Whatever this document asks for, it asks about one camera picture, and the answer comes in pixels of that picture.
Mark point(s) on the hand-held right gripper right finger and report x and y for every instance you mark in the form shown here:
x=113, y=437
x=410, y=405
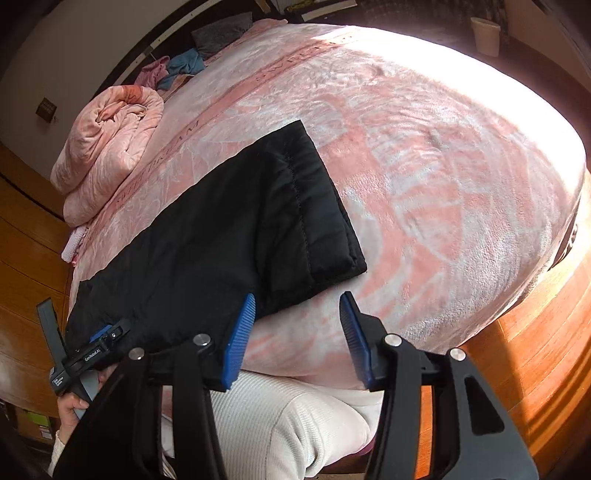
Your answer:
x=356, y=341

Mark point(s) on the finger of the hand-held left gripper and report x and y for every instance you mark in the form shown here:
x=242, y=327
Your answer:
x=51, y=330
x=111, y=331

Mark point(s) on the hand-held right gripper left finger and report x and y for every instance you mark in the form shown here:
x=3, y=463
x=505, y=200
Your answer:
x=239, y=341

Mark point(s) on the black jacket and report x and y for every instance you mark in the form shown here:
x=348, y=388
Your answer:
x=231, y=221

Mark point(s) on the person's left forearm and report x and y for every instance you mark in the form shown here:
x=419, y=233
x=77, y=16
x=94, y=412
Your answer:
x=56, y=454

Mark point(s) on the person's left hand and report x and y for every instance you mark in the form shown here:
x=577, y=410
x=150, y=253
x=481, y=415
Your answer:
x=69, y=413

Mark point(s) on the wooden wardrobe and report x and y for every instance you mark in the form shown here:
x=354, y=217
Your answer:
x=27, y=258

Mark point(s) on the cardboard box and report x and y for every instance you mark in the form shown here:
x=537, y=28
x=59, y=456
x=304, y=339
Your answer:
x=32, y=422

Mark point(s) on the small white knit cloth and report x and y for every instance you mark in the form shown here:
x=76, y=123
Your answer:
x=74, y=244

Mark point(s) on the person's leg in white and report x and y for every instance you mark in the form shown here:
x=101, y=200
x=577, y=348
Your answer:
x=286, y=429

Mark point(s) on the bed with pink sheet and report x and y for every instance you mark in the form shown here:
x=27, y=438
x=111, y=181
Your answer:
x=438, y=184

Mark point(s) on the folded pink comforter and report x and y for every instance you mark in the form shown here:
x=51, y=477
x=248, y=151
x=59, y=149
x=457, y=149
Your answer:
x=106, y=152

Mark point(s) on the pink cloth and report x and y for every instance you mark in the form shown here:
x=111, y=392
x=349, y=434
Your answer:
x=152, y=71

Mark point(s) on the blue cloth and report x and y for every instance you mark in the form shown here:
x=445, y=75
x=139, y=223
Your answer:
x=184, y=64

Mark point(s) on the black bed headboard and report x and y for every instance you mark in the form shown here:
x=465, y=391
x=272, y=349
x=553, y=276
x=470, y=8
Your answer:
x=134, y=50

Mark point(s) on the grey pillow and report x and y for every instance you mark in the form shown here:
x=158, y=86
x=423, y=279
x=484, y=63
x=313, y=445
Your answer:
x=221, y=34

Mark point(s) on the white trash bin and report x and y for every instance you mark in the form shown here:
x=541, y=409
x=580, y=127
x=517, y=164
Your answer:
x=485, y=37

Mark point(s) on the brown wall lamp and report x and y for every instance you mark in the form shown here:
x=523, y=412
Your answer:
x=46, y=109

